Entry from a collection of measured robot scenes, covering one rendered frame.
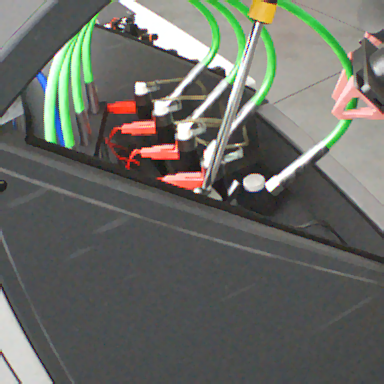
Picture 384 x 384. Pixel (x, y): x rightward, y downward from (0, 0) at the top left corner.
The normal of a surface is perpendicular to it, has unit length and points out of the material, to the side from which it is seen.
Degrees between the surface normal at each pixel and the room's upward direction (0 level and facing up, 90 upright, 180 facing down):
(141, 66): 90
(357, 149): 0
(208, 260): 90
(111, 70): 90
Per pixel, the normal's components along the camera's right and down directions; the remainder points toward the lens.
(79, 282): 0.44, 0.50
